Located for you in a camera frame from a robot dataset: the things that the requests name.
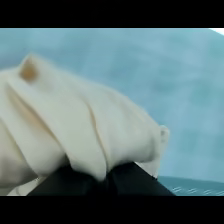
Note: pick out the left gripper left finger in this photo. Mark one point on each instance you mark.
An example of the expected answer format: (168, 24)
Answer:
(70, 185)

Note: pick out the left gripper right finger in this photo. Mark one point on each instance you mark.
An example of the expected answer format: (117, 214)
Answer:
(136, 183)

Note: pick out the cream shirt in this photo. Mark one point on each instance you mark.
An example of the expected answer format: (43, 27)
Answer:
(66, 126)

